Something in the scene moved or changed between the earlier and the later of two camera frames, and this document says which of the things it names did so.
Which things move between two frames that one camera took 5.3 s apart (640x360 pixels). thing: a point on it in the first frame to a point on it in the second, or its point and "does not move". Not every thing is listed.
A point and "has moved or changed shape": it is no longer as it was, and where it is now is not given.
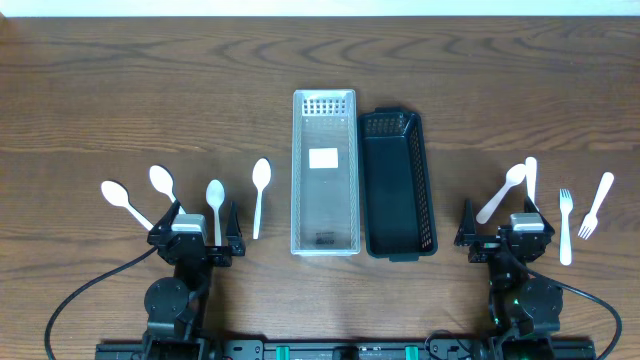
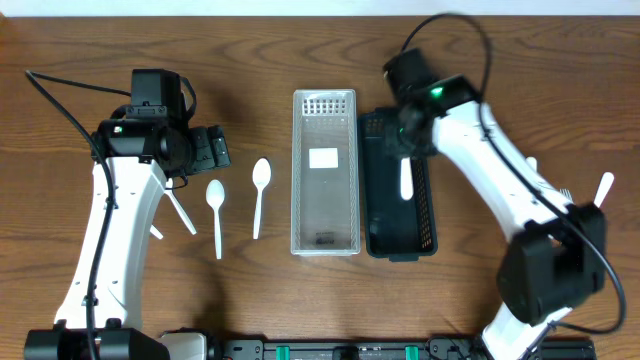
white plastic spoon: (261, 176) does not move
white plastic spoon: (514, 175) to (532, 162)
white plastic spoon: (215, 194) does not move
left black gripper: (234, 247) to (203, 159)
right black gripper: (485, 246) to (394, 148)
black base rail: (347, 349) does not move
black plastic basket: (398, 211) does not move
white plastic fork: (530, 166) has moved or changed shape
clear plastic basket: (325, 218) does not move
